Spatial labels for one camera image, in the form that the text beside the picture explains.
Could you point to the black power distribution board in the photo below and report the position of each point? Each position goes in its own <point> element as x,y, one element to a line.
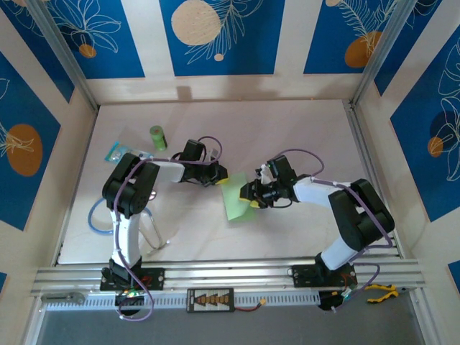
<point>210,300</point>

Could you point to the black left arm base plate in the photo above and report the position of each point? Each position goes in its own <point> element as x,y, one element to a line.
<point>154,278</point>

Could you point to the aluminium mounting rail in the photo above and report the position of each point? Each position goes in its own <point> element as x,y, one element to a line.
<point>230,276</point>

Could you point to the aluminium table side rail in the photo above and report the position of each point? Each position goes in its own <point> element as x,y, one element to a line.
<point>363,151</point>

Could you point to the small shiny round knob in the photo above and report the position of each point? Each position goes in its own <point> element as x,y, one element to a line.
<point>153,194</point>

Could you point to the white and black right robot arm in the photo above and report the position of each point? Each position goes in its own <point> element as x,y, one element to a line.
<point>309,192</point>

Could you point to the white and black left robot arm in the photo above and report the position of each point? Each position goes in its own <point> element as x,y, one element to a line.
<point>127,237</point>

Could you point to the yellow and black pliers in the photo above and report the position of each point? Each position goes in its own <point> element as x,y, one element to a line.
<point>393,292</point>

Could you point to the light blue snack packet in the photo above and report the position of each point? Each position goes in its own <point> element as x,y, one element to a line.
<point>114,151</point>

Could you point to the aluminium frame post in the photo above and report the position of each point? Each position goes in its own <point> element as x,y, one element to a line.
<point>388,50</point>
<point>64,57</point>

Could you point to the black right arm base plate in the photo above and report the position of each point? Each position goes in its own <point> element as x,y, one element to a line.
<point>303,276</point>

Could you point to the grey metal bracket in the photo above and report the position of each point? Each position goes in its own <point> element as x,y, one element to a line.
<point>73,297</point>

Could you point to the green drink can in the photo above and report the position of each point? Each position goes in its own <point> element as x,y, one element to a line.
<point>159,138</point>

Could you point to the black connector box with lights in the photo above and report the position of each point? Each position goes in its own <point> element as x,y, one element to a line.
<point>325,303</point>
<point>124,300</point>

